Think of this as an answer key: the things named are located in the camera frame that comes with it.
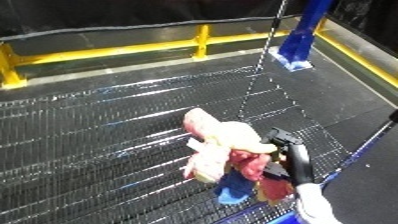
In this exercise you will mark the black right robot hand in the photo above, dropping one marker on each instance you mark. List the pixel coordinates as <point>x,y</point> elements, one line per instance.
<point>296,156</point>

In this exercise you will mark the pale right robot arm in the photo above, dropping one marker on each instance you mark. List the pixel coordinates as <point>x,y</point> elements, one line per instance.
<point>314,204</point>

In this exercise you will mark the pink and yellow soft toy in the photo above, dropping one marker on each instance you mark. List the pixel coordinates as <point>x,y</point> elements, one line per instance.
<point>231,153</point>

